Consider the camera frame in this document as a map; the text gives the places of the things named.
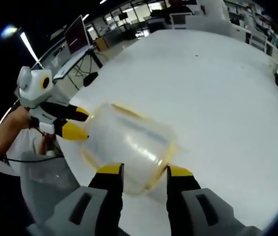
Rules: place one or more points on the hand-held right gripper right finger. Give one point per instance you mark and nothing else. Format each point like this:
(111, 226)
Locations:
(200, 209)

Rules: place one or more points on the long ceiling light strip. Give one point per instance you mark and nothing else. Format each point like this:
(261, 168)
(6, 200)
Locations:
(31, 50)

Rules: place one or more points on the grey mesh office chair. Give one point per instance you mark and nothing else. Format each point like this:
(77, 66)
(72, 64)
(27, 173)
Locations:
(47, 186)

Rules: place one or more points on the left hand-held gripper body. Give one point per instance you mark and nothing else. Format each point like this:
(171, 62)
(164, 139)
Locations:
(34, 91)

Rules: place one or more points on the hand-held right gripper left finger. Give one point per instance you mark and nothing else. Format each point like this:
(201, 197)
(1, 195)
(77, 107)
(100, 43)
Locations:
(87, 209)

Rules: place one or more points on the clear box with yellow buckles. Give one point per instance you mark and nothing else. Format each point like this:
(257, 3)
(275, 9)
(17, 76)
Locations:
(129, 147)

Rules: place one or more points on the open laptop with dark screen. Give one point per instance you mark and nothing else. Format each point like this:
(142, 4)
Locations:
(76, 35)

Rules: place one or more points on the white side desk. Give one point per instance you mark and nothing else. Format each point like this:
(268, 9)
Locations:
(74, 61)

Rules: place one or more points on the person's left hand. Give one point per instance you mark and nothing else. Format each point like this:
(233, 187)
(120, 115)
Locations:
(45, 143)

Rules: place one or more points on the black object on floor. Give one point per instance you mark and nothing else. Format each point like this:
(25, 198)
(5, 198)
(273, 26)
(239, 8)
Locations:
(90, 78)

